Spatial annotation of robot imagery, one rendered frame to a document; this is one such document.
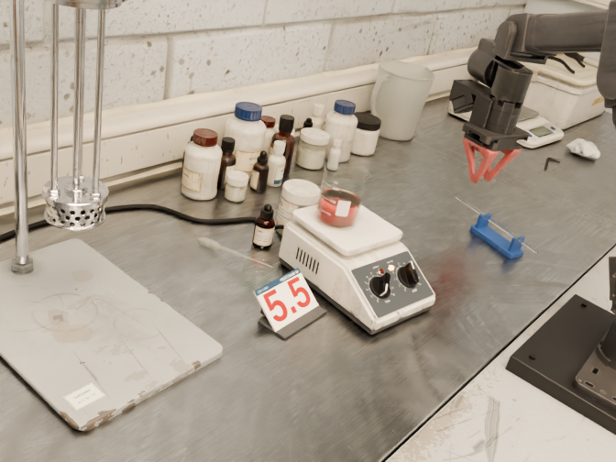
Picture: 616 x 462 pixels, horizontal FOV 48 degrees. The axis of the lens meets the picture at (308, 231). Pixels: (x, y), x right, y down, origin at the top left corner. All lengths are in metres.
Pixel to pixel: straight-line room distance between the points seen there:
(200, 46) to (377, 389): 0.69
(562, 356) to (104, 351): 0.58
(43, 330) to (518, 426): 0.56
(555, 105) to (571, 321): 1.01
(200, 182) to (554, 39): 0.58
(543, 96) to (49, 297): 1.45
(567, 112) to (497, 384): 1.18
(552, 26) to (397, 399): 0.59
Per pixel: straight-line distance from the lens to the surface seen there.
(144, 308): 0.87
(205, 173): 1.13
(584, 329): 1.05
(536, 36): 1.12
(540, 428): 0.88
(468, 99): 1.23
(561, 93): 1.96
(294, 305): 0.91
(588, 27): 1.05
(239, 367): 0.82
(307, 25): 1.46
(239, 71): 1.34
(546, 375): 0.93
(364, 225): 0.98
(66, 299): 0.89
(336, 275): 0.92
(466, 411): 0.85
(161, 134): 1.19
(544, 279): 1.18
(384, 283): 0.91
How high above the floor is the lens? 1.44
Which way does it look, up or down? 29 degrees down
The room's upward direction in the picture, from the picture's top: 12 degrees clockwise
